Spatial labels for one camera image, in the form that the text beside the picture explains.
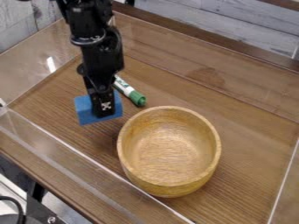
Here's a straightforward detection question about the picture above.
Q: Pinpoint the brown wooden bowl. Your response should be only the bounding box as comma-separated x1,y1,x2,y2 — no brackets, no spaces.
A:
116,106,222,198

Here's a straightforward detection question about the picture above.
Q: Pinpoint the clear acrylic tray wall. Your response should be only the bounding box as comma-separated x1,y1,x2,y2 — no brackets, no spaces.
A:
0,6,299,224

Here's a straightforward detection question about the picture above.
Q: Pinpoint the green white marker pen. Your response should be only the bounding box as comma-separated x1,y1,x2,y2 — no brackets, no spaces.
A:
114,75,146,107

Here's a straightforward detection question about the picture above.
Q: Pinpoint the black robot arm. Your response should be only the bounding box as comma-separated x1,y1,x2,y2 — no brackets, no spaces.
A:
55,0,126,118

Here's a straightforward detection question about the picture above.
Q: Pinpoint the blue foam block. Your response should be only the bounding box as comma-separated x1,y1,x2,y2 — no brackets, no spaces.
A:
74,90,123,125

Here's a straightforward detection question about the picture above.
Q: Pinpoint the black cable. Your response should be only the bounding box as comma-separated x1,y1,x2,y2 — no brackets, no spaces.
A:
0,195,27,224

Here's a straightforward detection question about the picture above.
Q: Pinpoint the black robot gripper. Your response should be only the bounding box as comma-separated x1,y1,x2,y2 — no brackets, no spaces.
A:
70,26,124,118

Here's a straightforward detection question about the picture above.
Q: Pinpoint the black metal table frame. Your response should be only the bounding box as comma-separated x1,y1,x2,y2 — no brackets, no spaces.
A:
0,156,67,224

